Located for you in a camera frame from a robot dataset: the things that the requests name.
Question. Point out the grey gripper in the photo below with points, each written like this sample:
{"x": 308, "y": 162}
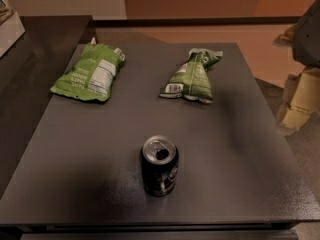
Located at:
{"x": 309, "y": 39}

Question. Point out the crumpled green chip bag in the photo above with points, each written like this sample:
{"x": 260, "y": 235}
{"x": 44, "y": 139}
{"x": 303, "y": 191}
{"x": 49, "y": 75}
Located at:
{"x": 191, "y": 80}

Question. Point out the dark pepsi can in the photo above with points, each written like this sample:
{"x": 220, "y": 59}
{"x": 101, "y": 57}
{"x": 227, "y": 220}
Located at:
{"x": 159, "y": 165}

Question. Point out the flat green chip bag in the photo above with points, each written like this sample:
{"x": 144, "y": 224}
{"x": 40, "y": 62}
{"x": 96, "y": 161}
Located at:
{"x": 91, "y": 77}

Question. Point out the white box at left edge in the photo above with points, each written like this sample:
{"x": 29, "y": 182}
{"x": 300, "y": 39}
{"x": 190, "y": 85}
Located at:
{"x": 11, "y": 27}

